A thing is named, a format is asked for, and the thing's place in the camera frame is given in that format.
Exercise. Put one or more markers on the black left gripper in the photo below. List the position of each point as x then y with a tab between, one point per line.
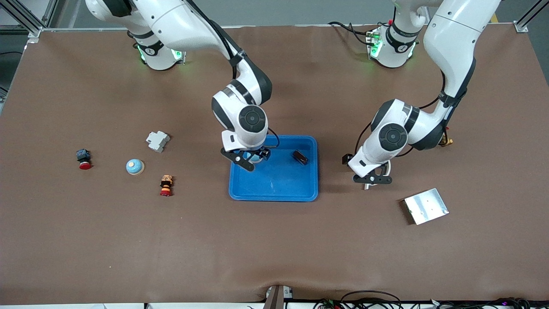
345	159

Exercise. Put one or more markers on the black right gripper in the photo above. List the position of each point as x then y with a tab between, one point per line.
264	153

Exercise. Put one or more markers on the blue bell with cream button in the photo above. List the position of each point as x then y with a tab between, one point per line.
134	166
256	159

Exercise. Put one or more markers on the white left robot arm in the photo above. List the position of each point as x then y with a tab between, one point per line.
454	38

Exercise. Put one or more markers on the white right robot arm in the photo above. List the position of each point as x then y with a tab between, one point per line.
180	21

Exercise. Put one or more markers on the blue plastic tray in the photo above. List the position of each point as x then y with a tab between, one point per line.
283	182

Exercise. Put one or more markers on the brown table cover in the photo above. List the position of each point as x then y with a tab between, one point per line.
274	249

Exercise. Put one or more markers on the silver metal plate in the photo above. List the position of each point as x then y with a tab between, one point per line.
426	207

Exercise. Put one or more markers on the white circuit breaker module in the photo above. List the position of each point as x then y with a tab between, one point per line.
158	141

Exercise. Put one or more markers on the metal table clamp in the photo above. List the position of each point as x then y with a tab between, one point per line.
276	298

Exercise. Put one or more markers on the red mushroom button black block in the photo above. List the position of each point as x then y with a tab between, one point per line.
84	158

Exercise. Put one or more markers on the white curved plastic bracket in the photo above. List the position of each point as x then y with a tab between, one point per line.
366	187

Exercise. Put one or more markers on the aluminium frame profile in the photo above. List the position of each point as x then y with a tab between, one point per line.
521	28
34	34

